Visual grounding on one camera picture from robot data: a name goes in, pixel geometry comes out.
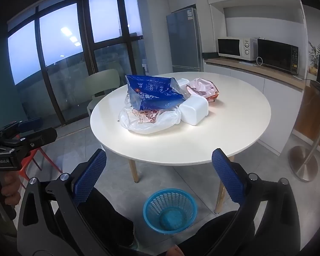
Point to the red printed wrapper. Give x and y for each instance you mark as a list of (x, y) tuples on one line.
[(145, 114)]

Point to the pale green chair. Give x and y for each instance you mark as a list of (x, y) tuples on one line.
[(104, 85)]

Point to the brown wooden cabinet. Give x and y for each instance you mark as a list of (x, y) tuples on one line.
[(309, 117)]

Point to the black microwave oven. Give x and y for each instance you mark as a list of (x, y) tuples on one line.
[(277, 56)]

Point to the person's right trouser leg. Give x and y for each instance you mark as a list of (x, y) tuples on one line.
[(218, 232)]

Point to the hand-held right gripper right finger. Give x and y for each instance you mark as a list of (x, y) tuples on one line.
[(226, 176)]

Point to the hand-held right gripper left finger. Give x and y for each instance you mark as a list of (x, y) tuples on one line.
[(92, 176)]

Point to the grey refrigerator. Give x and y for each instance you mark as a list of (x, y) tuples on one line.
[(184, 42)]

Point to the potted green plant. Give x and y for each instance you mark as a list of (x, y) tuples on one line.
[(316, 56)]

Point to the white microwave oven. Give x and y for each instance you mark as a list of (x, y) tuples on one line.
[(236, 48)]

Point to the small white foam container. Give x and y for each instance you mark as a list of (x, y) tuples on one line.
[(184, 82)]

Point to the pink plastic bag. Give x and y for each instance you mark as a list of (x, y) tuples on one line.
[(202, 89)]

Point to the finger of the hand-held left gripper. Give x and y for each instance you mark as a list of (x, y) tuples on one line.
[(40, 136), (29, 124)]

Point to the white plastic box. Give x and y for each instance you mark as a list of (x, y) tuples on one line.
[(194, 110)]

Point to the clear white plastic bag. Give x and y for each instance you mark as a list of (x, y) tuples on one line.
[(149, 124)]

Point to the blue plastic packaging bag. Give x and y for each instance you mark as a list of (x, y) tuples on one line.
[(154, 94)]

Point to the round white table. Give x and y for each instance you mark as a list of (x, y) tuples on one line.
[(181, 138)]

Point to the red metal stool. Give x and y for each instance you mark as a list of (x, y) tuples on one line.
[(34, 162)]

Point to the person's left hand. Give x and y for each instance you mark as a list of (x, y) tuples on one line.
[(9, 189)]

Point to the black-framed window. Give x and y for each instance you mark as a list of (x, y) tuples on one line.
[(58, 37)]

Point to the steel stand with round base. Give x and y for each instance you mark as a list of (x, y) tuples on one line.
[(304, 162)]

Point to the blue plastic mesh wastebasket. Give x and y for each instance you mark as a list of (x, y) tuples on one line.
[(170, 210)]

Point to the wooden kitchen countertop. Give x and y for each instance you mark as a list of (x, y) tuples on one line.
[(256, 69)]

